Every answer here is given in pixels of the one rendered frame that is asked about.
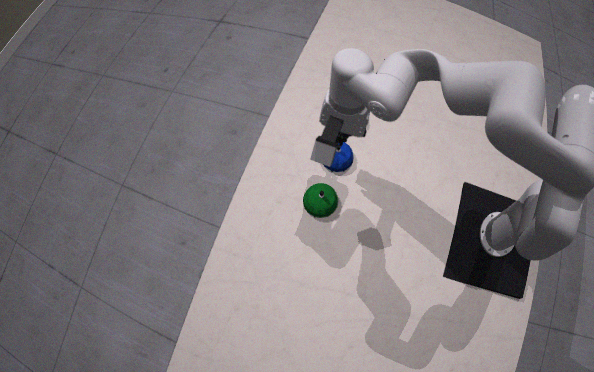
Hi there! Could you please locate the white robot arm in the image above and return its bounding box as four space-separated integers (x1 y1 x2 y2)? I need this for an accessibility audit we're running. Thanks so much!
329 48 594 261

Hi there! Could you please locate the green dome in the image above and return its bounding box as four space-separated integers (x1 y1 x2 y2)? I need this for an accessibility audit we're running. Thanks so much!
303 183 338 218

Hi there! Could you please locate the blue dome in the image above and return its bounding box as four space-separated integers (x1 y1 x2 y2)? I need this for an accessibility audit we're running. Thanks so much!
324 142 353 172

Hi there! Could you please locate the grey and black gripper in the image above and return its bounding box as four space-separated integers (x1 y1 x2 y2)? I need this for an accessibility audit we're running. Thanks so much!
320 90 370 146

